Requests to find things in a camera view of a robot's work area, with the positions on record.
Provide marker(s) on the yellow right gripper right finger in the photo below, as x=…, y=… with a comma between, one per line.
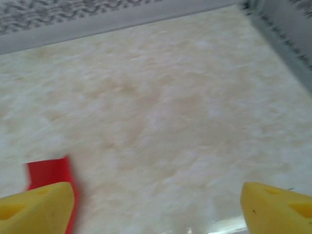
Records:
x=275, y=212

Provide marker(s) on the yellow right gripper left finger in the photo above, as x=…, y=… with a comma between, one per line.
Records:
x=36, y=212

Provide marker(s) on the red square paper sheet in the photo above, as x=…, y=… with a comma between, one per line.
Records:
x=48, y=170

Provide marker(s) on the aluminium side rail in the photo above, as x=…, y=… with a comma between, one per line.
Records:
x=287, y=36

